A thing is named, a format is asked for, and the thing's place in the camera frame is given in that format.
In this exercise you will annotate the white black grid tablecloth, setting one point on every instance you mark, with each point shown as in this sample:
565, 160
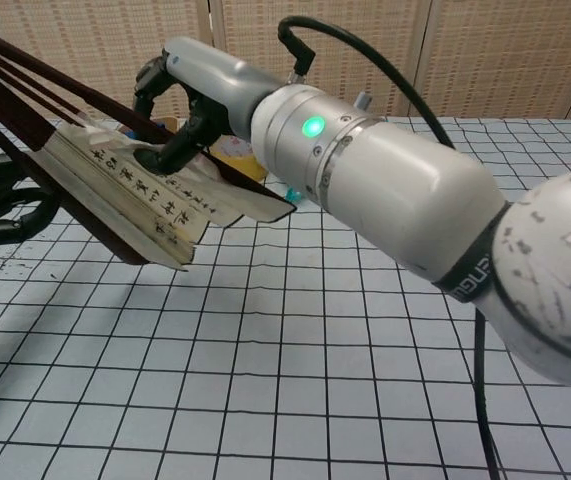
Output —
215, 375

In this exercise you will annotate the bamboo folding screen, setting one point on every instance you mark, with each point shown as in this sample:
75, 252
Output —
490, 50

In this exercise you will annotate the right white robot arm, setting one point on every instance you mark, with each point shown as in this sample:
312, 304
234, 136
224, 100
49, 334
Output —
415, 190

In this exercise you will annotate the paper folding fan red ribs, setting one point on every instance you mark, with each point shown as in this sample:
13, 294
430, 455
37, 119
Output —
130, 200

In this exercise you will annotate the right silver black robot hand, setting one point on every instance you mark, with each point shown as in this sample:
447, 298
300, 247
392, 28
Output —
215, 75

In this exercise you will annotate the teal clear snack bag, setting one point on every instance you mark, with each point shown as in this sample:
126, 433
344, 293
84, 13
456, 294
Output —
291, 196

